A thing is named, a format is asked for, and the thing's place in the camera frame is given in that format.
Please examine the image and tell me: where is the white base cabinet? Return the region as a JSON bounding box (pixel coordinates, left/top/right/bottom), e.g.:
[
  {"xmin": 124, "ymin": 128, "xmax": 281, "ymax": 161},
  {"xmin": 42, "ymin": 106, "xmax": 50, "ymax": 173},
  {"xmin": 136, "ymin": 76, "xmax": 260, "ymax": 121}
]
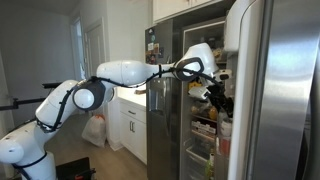
[{"xmin": 107, "ymin": 87, "xmax": 148, "ymax": 166}]

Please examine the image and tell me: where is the white plastic bag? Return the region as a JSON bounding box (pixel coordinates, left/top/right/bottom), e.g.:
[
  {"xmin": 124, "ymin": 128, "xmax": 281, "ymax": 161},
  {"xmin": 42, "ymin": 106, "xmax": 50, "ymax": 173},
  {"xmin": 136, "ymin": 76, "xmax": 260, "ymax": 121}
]
[{"xmin": 81, "ymin": 114, "xmax": 108, "ymax": 149}]

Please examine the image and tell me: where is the stainless steel fridge body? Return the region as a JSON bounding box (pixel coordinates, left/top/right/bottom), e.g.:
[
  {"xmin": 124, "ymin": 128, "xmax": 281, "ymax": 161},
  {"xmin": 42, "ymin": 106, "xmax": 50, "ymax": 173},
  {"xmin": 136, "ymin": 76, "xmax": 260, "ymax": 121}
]
[{"xmin": 172, "ymin": 0, "xmax": 238, "ymax": 180}]

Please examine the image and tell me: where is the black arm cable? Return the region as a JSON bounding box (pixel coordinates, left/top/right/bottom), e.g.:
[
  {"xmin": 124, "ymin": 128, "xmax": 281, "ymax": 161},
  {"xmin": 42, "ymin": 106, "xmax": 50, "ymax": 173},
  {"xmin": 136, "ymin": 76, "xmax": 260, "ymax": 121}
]
[{"xmin": 11, "ymin": 63, "xmax": 223, "ymax": 180}]

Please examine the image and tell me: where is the orange fruit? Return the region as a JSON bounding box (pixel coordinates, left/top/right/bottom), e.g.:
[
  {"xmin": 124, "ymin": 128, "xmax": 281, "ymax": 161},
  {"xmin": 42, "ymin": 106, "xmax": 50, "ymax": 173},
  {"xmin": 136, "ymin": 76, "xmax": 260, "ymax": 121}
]
[{"xmin": 208, "ymin": 107, "xmax": 218, "ymax": 122}]

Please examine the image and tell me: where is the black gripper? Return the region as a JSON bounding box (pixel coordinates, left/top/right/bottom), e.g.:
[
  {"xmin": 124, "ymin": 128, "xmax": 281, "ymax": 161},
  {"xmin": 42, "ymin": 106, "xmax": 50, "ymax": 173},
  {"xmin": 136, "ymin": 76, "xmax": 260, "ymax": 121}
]
[{"xmin": 205, "ymin": 83, "xmax": 235, "ymax": 118}]

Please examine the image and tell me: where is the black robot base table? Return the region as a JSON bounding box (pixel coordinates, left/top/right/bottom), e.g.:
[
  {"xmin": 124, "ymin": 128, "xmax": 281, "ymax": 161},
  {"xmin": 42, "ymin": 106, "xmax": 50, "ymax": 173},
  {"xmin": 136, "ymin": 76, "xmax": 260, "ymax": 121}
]
[{"xmin": 55, "ymin": 156, "xmax": 97, "ymax": 180}]

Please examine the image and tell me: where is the yellow carton box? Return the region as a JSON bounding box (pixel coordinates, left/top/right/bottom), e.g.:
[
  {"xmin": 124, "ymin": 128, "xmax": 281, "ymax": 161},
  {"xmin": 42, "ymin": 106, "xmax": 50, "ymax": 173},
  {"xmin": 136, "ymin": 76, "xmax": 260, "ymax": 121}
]
[{"xmin": 188, "ymin": 81, "xmax": 203, "ymax": 91}]

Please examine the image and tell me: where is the pale food bag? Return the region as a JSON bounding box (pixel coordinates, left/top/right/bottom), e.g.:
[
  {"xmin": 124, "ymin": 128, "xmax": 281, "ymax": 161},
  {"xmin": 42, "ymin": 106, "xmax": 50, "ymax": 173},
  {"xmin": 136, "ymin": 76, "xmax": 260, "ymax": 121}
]
[{"xmin": 213, "ymin": 48, "xmax": 224, "ymax": 63}]

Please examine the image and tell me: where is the white wall cabinet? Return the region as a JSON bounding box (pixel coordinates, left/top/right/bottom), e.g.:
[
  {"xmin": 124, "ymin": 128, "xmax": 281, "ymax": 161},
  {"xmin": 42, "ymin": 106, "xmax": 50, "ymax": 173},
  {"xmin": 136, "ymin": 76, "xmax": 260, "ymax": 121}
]
[{"xmin": 152, "ymin": 0, "xmax": 224, "ymax": 24}]

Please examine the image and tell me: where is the white tub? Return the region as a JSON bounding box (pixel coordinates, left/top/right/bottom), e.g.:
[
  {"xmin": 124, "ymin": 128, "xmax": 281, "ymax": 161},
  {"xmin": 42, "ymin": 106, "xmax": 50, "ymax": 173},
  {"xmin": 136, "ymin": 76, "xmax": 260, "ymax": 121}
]
[{"xmin": 220, "ymin": 120, "xmax": 234, "ymax": 138}]

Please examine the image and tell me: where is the open stainless fridge door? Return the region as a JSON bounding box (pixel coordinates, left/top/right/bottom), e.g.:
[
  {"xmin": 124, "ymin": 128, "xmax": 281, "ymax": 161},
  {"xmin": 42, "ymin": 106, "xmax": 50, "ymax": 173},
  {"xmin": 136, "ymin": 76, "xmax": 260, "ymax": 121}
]
[{"xmin": 223, "ymin": 0, "xmax": 320, "ymax": 180}]

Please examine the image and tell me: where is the red tub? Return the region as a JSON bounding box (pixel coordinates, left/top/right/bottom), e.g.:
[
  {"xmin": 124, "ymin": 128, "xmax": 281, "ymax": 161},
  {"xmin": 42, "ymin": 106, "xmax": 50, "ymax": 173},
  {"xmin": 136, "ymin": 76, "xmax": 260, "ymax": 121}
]
[{"xmin": 219, "ymin": 137, "xmax": 233, "ymax": 157}]

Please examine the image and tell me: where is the black orange clamp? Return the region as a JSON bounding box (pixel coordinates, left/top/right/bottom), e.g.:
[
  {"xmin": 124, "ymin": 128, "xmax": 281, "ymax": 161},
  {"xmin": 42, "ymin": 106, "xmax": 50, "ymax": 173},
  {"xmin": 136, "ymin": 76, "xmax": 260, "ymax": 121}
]
[{"xmin": 73, "ymin": 169, "xmax": 97, "ymax": 180}]

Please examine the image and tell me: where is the black stereo camera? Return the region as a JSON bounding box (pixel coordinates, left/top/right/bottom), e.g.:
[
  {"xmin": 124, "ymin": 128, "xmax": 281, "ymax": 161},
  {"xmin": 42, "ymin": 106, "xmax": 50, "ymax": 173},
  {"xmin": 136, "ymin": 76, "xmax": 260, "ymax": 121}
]
[{"xmin": 42, "ymin": 82, "xmax": 65, "ymax": 90}]

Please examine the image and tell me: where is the white printed carton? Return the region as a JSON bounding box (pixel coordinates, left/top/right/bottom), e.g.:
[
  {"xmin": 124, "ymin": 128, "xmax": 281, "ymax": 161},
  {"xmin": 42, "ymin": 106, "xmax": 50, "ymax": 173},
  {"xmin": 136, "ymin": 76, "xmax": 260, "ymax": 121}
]
[{"xmin": 190, "ymin": 120, "xmax": 218, "ymax": 136}]

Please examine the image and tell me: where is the fridge door with dispenser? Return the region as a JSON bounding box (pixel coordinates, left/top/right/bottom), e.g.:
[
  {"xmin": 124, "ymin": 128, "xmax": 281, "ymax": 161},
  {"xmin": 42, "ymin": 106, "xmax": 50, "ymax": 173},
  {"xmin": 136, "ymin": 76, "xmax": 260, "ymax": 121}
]
[{"xmin": 144, "ymin": 19, "xmax": 183, "ymax": 180}]

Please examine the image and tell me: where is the white room door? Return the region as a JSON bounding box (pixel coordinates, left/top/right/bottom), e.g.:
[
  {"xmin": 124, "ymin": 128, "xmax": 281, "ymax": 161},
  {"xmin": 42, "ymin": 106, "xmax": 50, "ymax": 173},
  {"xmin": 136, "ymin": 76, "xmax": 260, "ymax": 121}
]
[{"xmin": 83, "ymin": 18, "xmax": 110, "ymax": 116}]

